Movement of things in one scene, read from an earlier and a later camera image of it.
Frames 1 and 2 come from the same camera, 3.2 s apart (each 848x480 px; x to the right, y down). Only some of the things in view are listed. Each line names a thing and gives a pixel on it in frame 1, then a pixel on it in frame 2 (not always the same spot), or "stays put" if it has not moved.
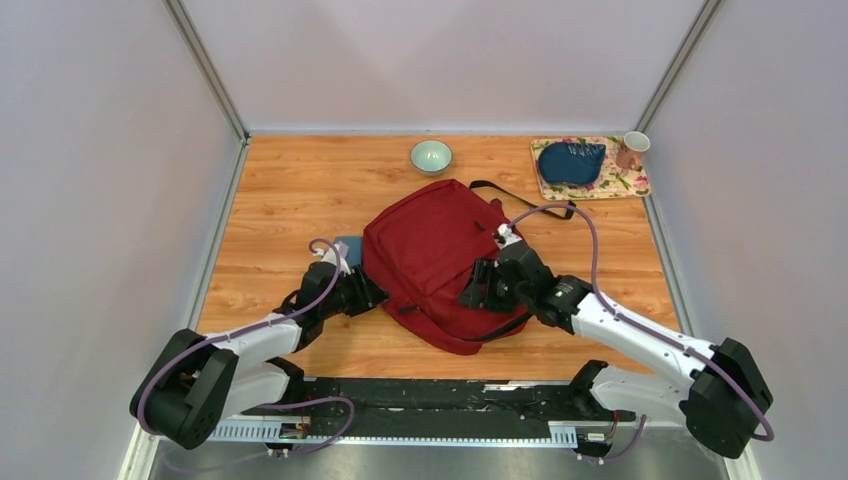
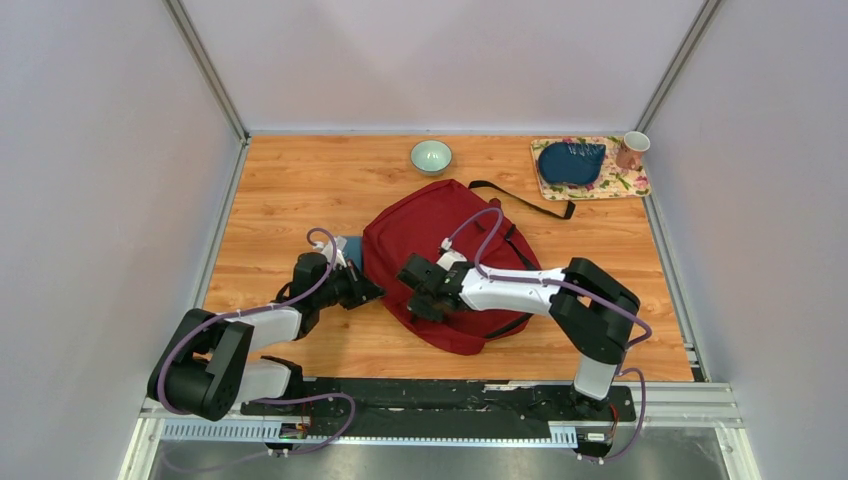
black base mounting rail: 447,409 stays put
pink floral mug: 631,153 stays put
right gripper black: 484,271 to 418,308
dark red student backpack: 420,244 stays put
